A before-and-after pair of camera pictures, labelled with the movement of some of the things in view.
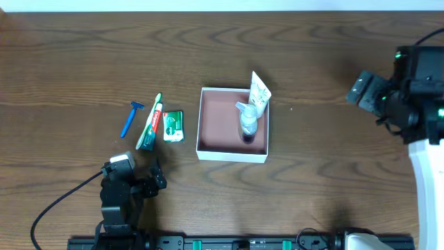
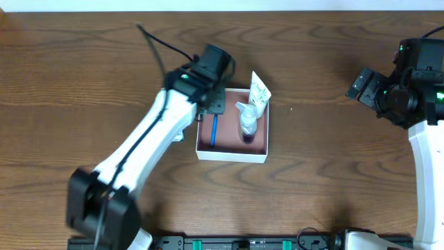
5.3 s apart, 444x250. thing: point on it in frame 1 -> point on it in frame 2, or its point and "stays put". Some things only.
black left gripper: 149,185 -> 215,103
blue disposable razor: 134,105 -> 213,135
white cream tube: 259,96 stays put
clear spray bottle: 248,123 stays put
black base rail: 234,242 stays put
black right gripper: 366,94 stays put
